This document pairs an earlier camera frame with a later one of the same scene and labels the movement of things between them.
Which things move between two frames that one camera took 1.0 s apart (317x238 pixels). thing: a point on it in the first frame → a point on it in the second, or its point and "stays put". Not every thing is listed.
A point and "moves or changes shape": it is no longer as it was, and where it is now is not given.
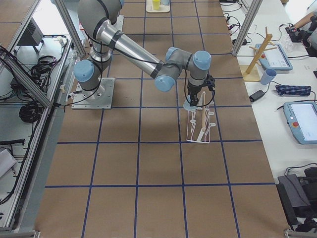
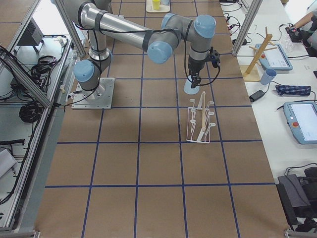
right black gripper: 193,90 → 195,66
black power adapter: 256,95 stays put
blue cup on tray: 165,2 stays put
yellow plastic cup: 156,4 stays put
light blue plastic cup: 186,105 moves or changes shape
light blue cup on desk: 268,76 stays put
